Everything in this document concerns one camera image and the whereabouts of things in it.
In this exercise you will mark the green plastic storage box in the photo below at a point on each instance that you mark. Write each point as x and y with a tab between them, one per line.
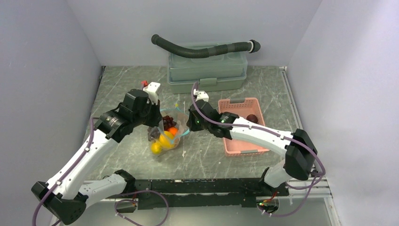
216	73

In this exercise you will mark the yellow lemon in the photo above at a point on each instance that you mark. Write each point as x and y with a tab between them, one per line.
156	148

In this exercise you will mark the yellow mango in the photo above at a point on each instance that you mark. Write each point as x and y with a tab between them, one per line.
166	140

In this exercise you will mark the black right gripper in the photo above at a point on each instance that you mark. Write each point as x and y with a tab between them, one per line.
190	123

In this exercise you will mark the dark red grape bunch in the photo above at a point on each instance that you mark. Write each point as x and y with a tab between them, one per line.
167	122

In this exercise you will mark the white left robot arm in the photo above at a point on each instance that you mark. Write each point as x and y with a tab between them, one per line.
64	194

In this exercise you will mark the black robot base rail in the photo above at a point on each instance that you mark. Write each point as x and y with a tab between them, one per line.
157	193

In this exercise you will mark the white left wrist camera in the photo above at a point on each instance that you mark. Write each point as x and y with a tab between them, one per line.
152	90

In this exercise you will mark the dark red plum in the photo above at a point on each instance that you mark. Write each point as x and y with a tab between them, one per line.
252	118

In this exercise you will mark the clear zip top bag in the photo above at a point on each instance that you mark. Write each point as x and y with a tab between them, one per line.
181	118

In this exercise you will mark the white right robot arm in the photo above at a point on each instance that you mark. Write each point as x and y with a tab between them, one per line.
296	148

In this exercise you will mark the orange fruit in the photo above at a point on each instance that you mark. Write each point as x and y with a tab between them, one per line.
173	130

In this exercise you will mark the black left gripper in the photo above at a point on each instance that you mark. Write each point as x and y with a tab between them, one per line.
157	116

